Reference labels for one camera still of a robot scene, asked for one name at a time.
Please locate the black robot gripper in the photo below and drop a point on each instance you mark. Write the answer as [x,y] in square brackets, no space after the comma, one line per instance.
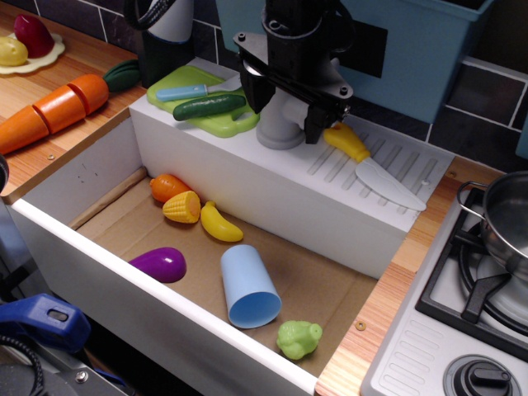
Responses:
[295,54]

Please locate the grey toy faucet lever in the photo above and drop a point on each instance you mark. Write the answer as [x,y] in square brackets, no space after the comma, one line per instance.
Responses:
[281,124]

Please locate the green toy cucumber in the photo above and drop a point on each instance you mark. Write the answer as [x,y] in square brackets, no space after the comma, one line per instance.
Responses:
[208,106]

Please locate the green toy cutting board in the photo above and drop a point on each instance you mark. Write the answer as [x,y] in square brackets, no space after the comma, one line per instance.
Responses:
[225,125]

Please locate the blue plastic storage bin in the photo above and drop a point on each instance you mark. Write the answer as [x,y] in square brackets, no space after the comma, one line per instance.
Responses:
[405,53]

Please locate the yellow toy banana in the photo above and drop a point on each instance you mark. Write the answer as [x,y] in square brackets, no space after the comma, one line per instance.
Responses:
[217,226]

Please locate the yellow toy corn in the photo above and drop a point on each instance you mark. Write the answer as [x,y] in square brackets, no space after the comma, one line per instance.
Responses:
[183,208]

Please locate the small orange plastic carrot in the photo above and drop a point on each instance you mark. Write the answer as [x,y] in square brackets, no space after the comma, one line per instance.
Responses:
[166,186]

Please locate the white toy sink basin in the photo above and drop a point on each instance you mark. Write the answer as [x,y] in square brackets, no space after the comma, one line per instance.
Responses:
[194,248]

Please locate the light blue plastic cup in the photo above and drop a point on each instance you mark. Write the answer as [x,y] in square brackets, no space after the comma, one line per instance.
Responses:
[251,297]

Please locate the purple toy eggplant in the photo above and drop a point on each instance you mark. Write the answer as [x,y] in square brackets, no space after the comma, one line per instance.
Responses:
[164,264]

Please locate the orange wooden toy carrot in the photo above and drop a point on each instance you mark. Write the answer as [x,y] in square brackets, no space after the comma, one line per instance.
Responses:
[66,106]

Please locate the light green toy vegetable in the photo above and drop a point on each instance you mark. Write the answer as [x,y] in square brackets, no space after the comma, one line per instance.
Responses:
[297,339]

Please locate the steel cooking pot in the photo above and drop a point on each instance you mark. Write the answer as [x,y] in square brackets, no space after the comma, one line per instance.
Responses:
[503,221]

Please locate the red toy fruit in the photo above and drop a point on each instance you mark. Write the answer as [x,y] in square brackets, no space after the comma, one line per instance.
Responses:
[34,35]

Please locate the cream scalloped toy plate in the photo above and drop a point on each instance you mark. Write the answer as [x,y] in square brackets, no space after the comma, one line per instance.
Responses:
[31,65]

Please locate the grey toy stove top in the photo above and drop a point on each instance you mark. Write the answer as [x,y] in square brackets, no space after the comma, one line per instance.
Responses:
[417,349]

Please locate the yellow toy potato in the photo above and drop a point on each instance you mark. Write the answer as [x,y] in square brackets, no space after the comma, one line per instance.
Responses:
[13,52]

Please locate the black stove burner grate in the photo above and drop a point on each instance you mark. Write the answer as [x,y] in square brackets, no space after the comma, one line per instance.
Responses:
[469,291]

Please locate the blue clamp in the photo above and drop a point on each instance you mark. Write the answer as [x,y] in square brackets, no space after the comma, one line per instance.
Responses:
[46,320]

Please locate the black stove knob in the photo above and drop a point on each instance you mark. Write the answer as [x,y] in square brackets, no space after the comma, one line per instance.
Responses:
[474,375]

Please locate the blue handled toy knife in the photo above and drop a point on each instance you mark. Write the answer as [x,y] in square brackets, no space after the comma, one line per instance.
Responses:
[197,91]

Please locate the yellow handled toy knife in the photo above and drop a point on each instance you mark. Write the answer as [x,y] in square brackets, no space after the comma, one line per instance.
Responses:
[343,137]

